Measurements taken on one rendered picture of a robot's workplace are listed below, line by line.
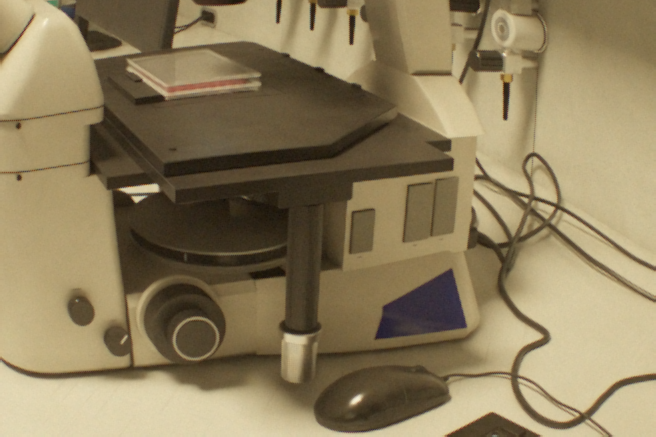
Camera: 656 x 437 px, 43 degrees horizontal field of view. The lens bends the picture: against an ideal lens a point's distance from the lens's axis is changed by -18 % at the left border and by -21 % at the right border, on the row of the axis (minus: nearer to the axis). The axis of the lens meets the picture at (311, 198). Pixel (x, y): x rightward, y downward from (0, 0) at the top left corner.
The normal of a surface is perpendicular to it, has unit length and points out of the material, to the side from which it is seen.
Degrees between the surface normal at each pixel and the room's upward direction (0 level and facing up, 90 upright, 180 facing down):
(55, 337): 90
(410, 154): 0
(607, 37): 90
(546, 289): 0
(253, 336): 90
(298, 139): 0
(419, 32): 90
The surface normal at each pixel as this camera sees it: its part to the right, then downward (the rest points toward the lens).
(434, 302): 0.36, -0.39
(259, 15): -0.89, 0.11
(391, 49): -0.87, 0.35
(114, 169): 0.05, -0.94
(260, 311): 0.15, 0.34
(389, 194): 0.45, 0.32
